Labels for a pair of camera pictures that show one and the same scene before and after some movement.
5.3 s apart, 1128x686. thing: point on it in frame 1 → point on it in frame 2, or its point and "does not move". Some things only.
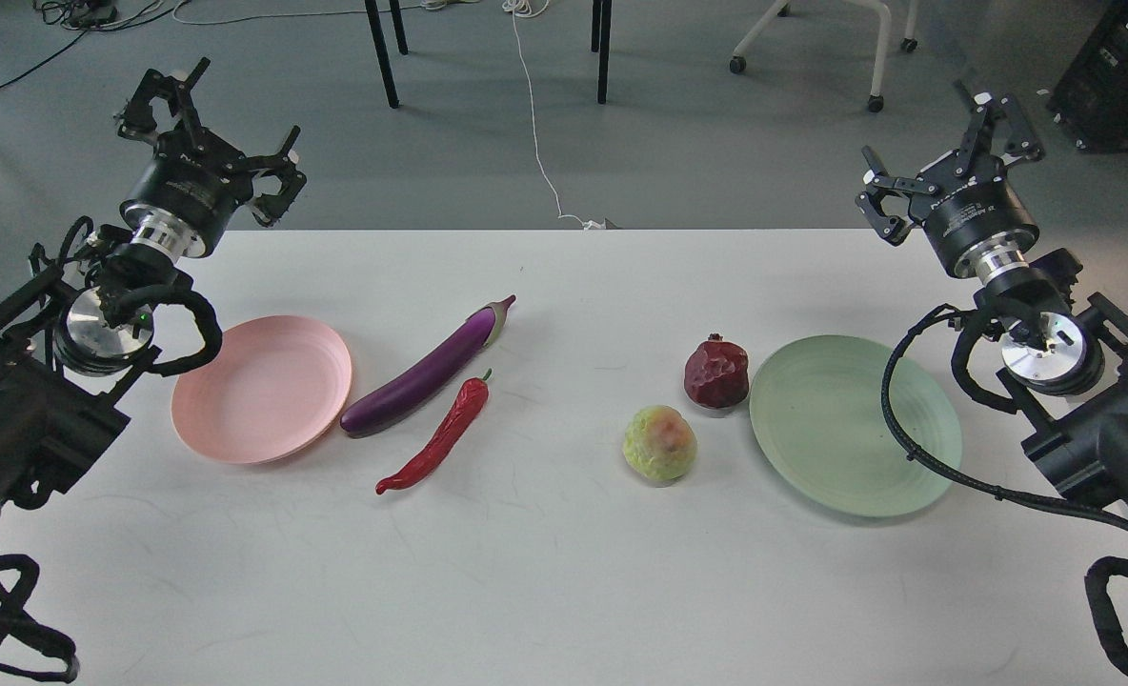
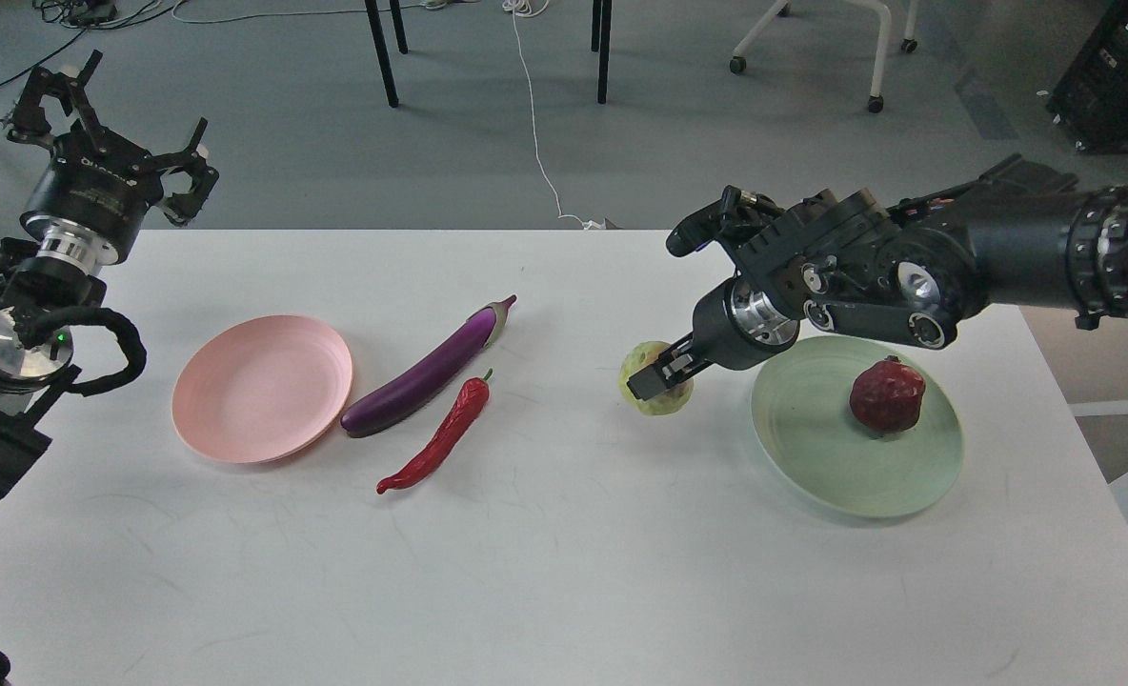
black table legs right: (601, 15) does not move
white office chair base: (782, 8) does not move
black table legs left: (381, 48) does not move
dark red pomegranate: (716, 373) → (887, 394)
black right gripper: (976, 222) → (735, 326)
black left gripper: (185, 195) → (94, 191)
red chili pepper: (470, 403) does not move
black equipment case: (1117, 93) does not move
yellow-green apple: (660, 444) → (673, 400)
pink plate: (274, 385) does not move
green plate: (817, 409) does not move
